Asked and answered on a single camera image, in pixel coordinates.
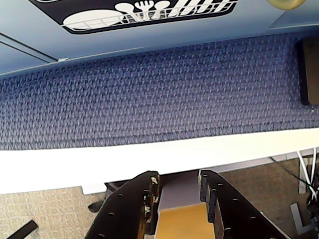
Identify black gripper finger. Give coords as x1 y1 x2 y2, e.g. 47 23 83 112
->
198 169 291 239
84 170 160 239

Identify yellow and grey box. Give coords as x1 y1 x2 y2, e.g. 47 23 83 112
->
155 174 218 239

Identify black flat strip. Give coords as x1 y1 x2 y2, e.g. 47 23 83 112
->
4 220 38 239

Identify blue woven mat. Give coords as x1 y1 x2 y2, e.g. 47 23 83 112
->
0 32 319 151

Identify dark rectangular block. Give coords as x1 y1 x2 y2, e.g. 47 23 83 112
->
295 36 319 107

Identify blue wooden toy kitchen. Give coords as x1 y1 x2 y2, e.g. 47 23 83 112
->
0 0 319 75

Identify white cable bundle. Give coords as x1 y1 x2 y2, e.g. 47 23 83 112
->
296 148 319 209

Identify gold dishwasher door handle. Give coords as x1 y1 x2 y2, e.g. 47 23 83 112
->
266 0 306 11

